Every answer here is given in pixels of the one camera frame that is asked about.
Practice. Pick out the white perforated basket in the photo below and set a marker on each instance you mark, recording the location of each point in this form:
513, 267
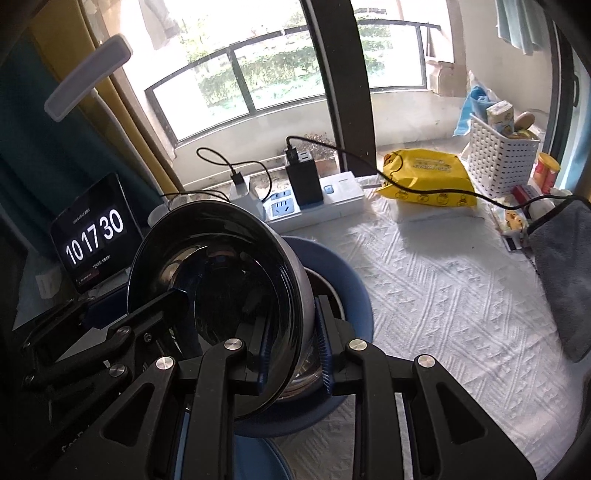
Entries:
503, 161

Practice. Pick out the black charger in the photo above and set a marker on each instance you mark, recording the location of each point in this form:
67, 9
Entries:
304, 180

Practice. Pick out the black balcony railing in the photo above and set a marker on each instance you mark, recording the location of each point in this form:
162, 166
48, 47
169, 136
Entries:
241, 81

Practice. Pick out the white charger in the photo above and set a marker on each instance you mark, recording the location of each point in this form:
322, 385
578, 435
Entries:
242, 191

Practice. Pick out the grey towel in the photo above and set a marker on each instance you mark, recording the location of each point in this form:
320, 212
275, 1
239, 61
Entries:
568, 277

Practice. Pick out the steel bowl light blue outside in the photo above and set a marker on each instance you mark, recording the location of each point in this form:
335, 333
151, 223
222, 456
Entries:
325, 290

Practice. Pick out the small yellow lid jar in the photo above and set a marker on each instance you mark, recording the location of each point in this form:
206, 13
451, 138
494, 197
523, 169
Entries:
548, 173

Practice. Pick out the beige rounded object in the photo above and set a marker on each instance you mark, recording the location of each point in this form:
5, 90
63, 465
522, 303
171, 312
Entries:
525, 121

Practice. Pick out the yellow wipes pack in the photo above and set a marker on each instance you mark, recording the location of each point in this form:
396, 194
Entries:
429, 177

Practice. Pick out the clear plastic bag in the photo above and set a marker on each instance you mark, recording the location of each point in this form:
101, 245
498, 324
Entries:
39, 290

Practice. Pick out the blue plate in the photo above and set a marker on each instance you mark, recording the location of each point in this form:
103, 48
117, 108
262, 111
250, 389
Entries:
258, 461

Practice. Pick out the yellow curtain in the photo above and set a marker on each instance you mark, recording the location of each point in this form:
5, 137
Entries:
60, 23

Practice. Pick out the large blue bowl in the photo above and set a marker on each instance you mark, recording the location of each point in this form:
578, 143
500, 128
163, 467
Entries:
351, 295

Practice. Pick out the hanging light blue cloth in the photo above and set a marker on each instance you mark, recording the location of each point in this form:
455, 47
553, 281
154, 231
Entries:
515, 23

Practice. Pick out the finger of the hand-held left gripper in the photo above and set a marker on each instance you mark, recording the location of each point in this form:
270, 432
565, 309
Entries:
97, 355
157, 307

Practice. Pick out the black door frame post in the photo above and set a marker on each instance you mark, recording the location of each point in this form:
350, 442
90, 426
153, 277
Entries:
341, 83

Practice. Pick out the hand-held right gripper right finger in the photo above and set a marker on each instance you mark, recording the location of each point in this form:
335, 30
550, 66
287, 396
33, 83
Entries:
325, 350

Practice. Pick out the black tablet with clock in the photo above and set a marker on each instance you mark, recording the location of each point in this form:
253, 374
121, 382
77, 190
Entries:
94, 235

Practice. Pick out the white textured tablecloth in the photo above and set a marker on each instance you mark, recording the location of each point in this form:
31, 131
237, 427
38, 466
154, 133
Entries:
438, 323

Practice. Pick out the steel bowl white outside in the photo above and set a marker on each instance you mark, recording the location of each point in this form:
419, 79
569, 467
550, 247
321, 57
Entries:
221, 277

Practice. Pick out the white power strip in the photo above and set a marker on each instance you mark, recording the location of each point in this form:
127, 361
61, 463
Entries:
341, 194

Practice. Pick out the teal curtain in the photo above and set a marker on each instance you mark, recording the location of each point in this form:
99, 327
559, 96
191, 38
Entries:
46, 152

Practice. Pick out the small printed carton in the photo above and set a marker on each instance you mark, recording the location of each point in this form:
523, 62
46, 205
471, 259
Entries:
499, 117

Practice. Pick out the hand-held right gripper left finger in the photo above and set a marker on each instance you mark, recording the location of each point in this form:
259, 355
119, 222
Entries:
203, 392

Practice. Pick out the blue bag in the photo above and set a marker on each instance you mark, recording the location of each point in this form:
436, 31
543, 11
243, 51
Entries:
471, 108

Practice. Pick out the white desk lamp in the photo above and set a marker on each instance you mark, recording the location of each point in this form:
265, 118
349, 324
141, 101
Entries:
87, 76

